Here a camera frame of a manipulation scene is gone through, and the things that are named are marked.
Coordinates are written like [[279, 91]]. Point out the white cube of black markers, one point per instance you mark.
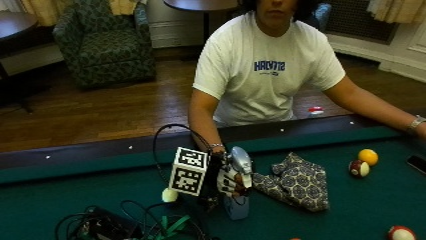
[[188, 170]]

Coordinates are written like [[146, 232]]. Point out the pale cue ball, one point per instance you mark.
[[170, 195]]

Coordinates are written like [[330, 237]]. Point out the patterned grey cloth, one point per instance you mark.
[[295, 181]]

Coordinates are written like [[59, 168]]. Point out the red and white floor object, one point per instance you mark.
[[316, 110]]

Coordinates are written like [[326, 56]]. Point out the dark red striped billiard ball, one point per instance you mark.
[[359, 168]]

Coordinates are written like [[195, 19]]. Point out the white printed t-shirt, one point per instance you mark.
[[262, 83]]

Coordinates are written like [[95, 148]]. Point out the yellow billiard ball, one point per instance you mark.
[[368, 156]]

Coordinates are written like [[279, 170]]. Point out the the person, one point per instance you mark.
[[267, 66]]

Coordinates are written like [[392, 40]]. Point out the bright red striped billiard ball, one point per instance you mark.
[[401, 233]]

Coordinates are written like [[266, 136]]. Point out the black smartphone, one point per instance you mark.
[[417, 164]]

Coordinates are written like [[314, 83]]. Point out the silver wristwatch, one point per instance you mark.
[[416, 123]]

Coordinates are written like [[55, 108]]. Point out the green patterned armchair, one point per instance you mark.
[[105, 46]]

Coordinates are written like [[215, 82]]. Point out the dark round table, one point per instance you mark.
[[202, 5], [14, 25]]

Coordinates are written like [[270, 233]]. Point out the radiator grille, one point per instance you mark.
[[358, 20]]

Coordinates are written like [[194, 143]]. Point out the yellow curtain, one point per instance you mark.
[[397, 10], [75, 8]]

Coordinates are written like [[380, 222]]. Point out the dark pool table rail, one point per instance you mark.
[[111, 150]]

